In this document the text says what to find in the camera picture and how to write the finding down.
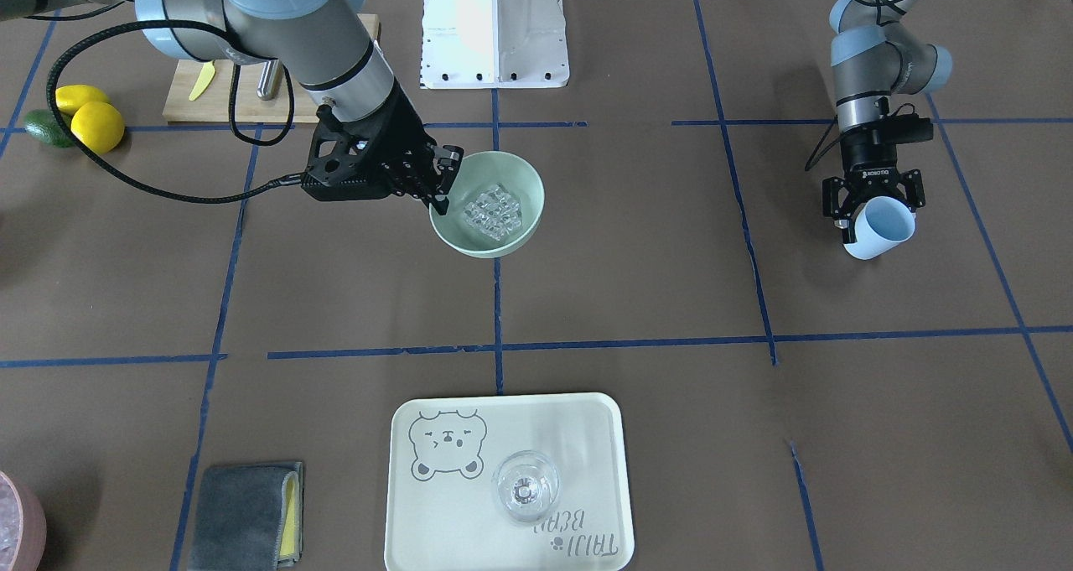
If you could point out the green lime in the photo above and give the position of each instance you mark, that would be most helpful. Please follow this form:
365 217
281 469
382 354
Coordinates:
42 125

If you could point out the cream bear tray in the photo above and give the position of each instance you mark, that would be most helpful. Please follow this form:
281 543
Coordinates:
441 512

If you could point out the light blue cup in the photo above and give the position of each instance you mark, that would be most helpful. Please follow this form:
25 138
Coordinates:
882 224

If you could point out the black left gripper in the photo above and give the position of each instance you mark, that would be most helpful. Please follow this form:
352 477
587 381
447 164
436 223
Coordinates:
869 153

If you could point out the ice cubes in bowl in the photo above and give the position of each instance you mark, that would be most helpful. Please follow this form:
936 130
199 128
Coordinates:
495 213

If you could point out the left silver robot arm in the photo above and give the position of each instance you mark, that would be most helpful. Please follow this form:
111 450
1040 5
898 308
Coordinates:
873 58

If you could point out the yellow plastic knife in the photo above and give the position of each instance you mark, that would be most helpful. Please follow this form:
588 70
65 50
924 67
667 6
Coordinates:
206 75

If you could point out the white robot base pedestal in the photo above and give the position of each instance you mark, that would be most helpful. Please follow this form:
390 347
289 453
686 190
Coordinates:
494 44

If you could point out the green bowl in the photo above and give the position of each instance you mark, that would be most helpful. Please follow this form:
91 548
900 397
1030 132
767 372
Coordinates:
480 171

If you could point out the pink bowl of ice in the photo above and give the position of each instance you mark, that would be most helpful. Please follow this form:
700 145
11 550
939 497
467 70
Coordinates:
24 526

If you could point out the wooden cutting board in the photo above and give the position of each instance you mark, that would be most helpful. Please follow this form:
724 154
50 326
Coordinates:
226 93

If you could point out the steel muddler black tip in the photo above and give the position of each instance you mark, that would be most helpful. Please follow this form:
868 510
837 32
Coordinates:
270 80

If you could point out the clear wine glass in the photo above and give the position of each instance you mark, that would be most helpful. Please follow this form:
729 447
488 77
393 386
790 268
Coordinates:
527 486

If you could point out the yellow lemon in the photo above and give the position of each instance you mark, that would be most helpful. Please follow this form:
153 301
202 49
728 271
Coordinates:
71 98
99 126

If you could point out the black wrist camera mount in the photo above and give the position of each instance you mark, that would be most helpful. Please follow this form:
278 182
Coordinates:
906 129

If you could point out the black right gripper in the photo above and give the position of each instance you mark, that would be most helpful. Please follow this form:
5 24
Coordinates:
405 134

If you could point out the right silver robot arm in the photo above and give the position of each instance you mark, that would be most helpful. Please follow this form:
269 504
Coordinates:
161 19

